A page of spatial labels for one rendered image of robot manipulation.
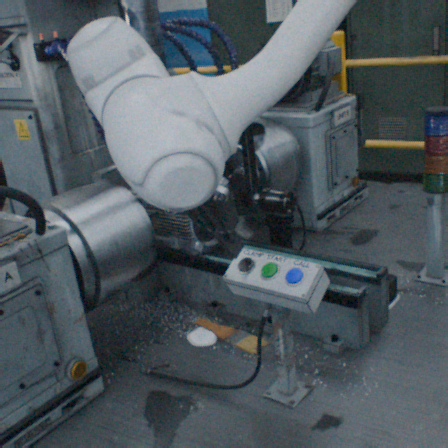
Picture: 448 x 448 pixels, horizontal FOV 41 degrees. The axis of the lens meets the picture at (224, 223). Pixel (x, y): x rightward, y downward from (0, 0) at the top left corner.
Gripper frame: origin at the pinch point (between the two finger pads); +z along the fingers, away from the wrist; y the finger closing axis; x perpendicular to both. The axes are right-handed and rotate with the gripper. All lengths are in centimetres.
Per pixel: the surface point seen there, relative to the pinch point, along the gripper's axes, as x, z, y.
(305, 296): 2.8, 8.0, -13.2
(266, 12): -288, 144, 209
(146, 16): -43, -15, 41
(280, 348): 7.2, 22.1, -5.0
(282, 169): -48, 37, 29
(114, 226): 0.4, 3.2, 30.6
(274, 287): 2.6, 7.9, -7.2
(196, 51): -408, 265, 427
